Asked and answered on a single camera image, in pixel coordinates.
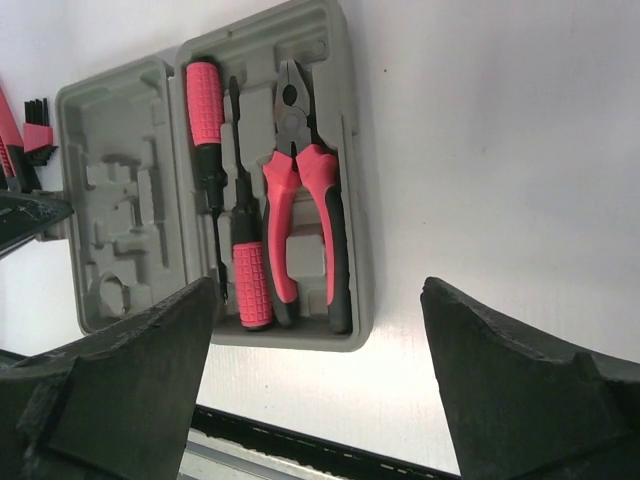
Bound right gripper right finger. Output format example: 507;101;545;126
420;277;639;479

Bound red black screwdriver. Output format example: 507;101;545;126
229;76;273;331
186;60;228;302

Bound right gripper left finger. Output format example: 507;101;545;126
1;277;216;479

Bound aluminium mounting rail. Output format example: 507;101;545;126
0;349;461;480

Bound red handled pliers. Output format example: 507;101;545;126
263;59;353;334

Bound red hex key set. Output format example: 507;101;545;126
23;98;57;167

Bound grey plastic tool case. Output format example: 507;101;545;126
56;1;373;352

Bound red utility knife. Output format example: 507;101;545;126
0;91;41;193

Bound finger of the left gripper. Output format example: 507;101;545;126
1;190;74;258

